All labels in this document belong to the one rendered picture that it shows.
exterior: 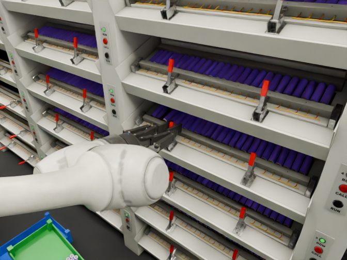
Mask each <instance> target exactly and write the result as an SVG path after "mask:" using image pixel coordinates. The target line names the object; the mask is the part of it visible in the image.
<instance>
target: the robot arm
mask: <svg viewBox="0 0 347 260"><path fill-rule="evenodd" d="M170 122H174V121H173V120H170V121H167V122H165V123H162V124H160V125H157V123H154V124H153V126H151V124H147V125H143V126H140V127H137V128H133V129H129V130H123V134H120V135H115V134H112V135H109V136H106V137H103V138H100V139H97V140H95V141H85V142H81V143H77V144H74V145H71V146H68V147H65V148H63V149H60V150H58V151H56V152H54V153H52V154H50V155H48V156H47V157H45V158H44V159H43V160H41V161H40V162H38V163H37V164H36V165H35V167H34V171H33V174H32V175H23V176H11V177H0V217H4V216H12V215H19V214H26V213H33V212H40V211H44V210H50V209H56V208H62V207H67V206H73V205H85V206H86V207H87V208H88V209H89V210H90V211H93V212H99V211H103V210H112V209H127V208H129V207H143V206H147V205H150V204H152V203H155V202H156V201H158V200H159V199H160V198H161V197H162V195H163V194H164V192H165V191H166V189H167V186H168V182H169V172H168V168H167V165H166V164H165V161H164V159H163V158H162V157H161V156H160V155H159V151H160V150H162V149H164V148H165V147H167V146H169V145H170V144H172V143H173V142H174V137H175V136H176V135H177V134H179V133H181V132H182V124H181V123H180V124H177V125H175V126H173V127H170V128H169V124H170ZM146 128H147V129H146ZM156 133H157V134H156ZM155 134H156V135H155Z"/></svg>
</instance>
